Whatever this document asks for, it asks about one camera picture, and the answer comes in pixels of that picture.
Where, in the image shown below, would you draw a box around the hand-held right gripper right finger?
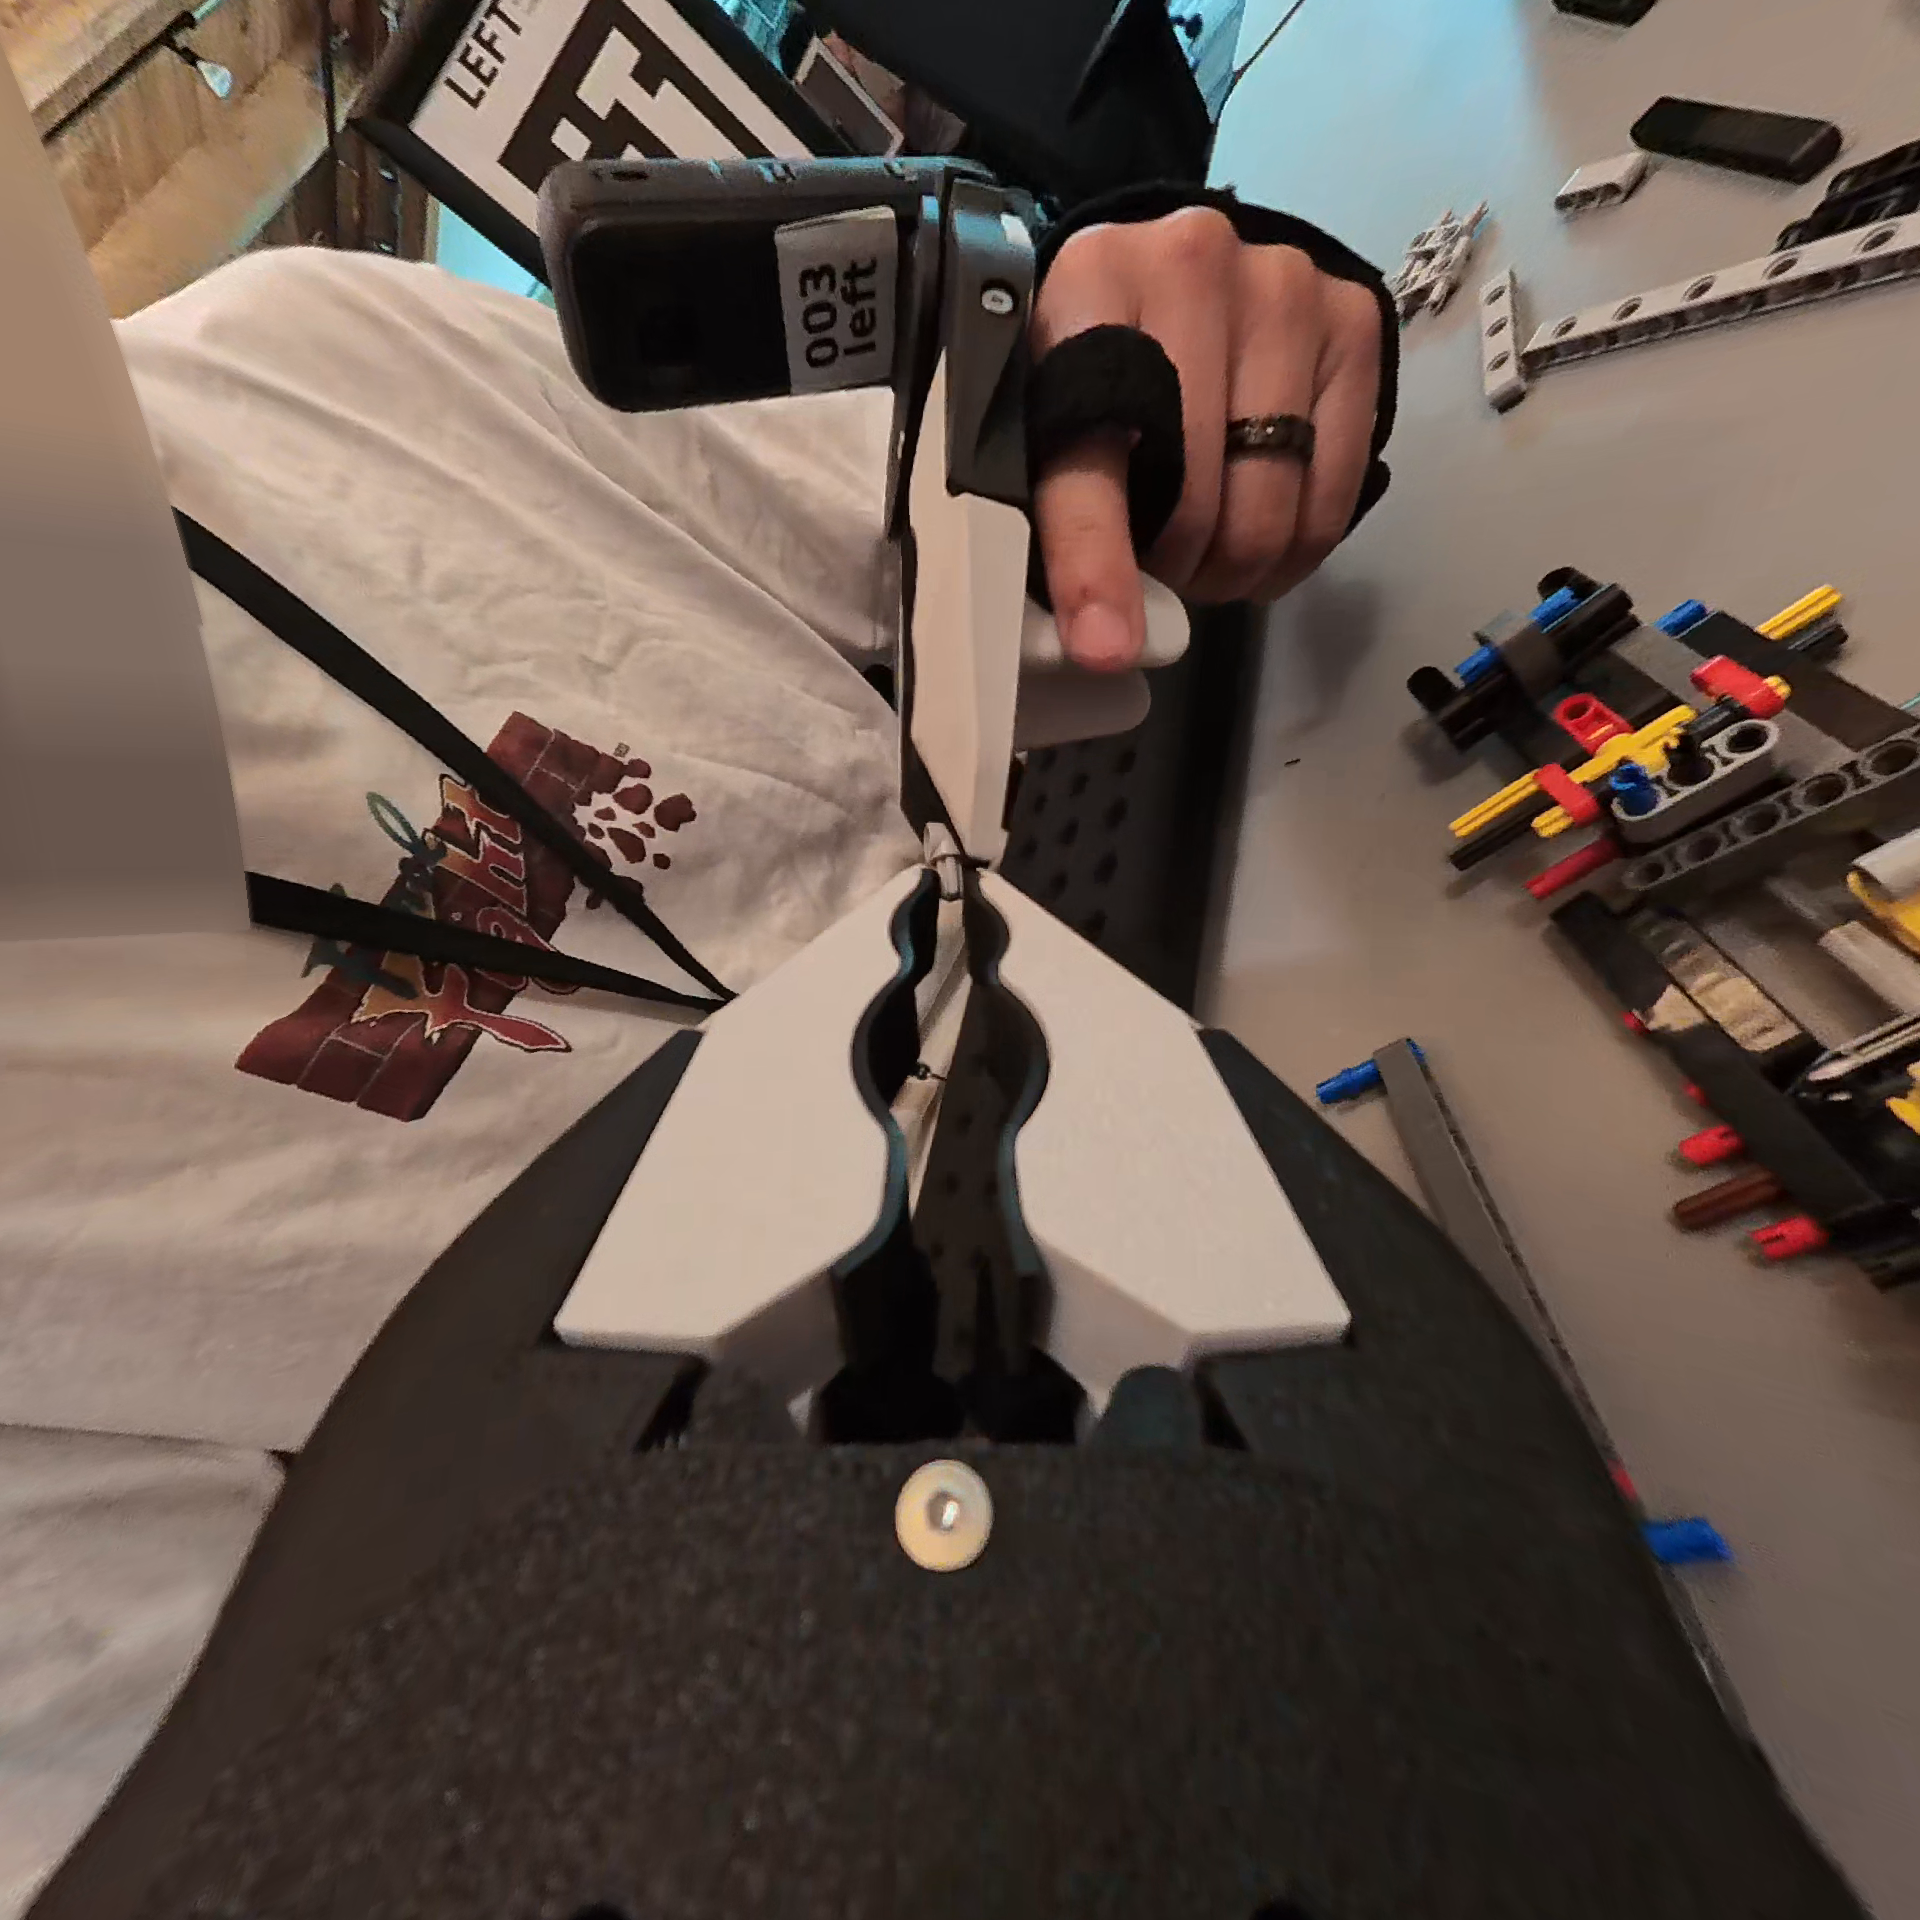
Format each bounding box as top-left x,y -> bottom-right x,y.
965,868 -> 1350,1389

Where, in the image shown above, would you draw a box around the long grey lego beam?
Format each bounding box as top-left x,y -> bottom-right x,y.
1317,1035 -> 1730,1570

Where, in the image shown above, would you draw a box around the small grey lego gear piece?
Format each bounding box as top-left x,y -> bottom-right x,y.
1383,203 -> 1496,319

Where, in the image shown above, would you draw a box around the light grey angled lego beam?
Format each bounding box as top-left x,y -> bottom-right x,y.
1477,205 -> 1920,410

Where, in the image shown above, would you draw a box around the black lego beam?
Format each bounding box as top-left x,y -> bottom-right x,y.
1775,139 -> 1920,253

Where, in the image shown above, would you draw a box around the person's left hand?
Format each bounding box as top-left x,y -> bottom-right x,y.
1029,203 -> 1386,674

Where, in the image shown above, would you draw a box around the person's white printed t-shirt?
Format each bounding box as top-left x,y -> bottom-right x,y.
0,248 -> 933,1909

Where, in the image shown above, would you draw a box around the black and white tag sign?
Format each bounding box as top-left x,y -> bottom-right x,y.
349,0 -> 905,275

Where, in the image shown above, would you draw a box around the lego car chassis assembly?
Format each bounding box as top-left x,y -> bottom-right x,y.
1407,569 -> 1920,1296

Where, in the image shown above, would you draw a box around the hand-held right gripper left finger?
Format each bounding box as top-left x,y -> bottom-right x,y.
556,868 -> 940,1389

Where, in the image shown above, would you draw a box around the black harness straps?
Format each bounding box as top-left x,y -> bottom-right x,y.
169,507 -> 740,1008

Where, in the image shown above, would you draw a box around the black rectangular block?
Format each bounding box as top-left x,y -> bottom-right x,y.
1629,96 -> 1846,186

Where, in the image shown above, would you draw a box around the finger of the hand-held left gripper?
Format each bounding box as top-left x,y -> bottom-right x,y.
894,358 -> 1038,871

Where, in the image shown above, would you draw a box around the black office chair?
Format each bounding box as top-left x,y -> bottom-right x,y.
792,0 -> 1249,230

